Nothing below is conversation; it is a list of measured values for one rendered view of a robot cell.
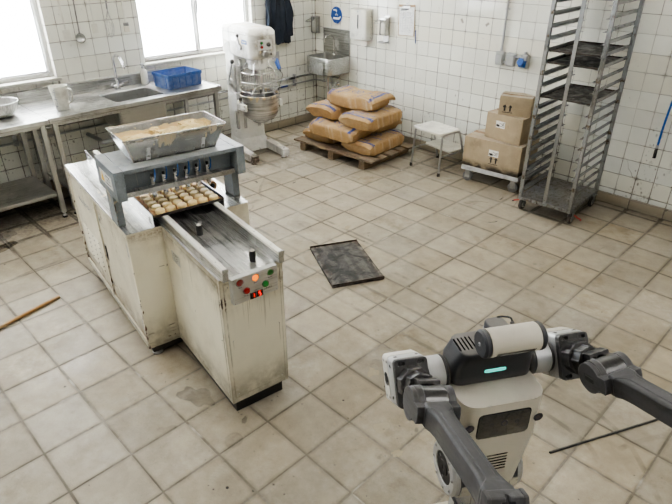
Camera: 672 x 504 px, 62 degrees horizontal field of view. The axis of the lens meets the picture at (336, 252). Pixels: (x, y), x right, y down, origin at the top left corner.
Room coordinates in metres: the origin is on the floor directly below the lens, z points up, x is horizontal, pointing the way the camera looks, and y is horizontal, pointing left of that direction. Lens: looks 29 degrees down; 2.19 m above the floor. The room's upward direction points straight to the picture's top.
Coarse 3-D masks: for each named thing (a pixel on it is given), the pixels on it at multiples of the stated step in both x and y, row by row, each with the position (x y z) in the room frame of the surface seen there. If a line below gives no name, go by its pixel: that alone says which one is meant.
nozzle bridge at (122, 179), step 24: (216, 144) 3.01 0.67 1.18; (240, 144) 3.01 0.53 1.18; (96, 168) 2.83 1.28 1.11; (120, 168) 2.64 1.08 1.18; (144, 168) 2.66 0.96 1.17; (168, 168) 2.82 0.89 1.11; (192, 168) 2.90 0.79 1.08; (216, 168) 2.98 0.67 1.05; (240, 168) 2.98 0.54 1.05; (120, 192) 2.58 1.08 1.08; (144, 192) 2.68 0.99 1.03; (120, 216) 2.67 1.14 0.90
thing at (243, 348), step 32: (192, 224) 2.70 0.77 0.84; (224, 224) 2.70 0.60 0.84; (192, 256) 2.36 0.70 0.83; (224, 256) 2.35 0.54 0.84; (256, 256) 2.35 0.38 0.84; (192, 288) 2.41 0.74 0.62; (224, 288) 2.14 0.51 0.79; (192, 320) 2.47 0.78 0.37; (224, 320) 2.13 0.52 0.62; (256, 320) 2.23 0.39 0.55; (192, 352) 2.63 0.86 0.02; (224, 352) 2.15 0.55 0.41; (256, 352) 2.22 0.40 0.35; (224, 384) 2.19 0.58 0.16; (256, 384) 2.21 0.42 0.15
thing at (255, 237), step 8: (216, 208) 2.81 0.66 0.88; (224, 208) 2.77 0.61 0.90; (224, 216) 2.74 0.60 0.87; (232, 216) 2.67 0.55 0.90; (232, 224) 2.66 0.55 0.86; (240, 224) 2.58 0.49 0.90; (240, 232) 2.59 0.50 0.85; (248, 232) 2.52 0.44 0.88; (256, 232) 2.49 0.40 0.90; (256, 240) 2.45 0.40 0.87; (264, 240) 2.40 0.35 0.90; (264, 248) 2.39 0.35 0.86; (272, 248) 2.32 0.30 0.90; (272, 256) 2.33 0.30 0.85; (280, 256) 2.29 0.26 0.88
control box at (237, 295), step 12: (276, 264) 2.28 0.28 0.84; (240, 276) 2.17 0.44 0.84; (252, 276) 2.19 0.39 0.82; (264, 276) 2.23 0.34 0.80; (276, 276) 2.27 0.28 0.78; (240, 288) 2.16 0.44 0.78; (252, 288) 2.19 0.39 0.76; (264, 288) 2.23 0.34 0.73; (276, 288) 2.27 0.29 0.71; (240, 300) 2.15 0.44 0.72
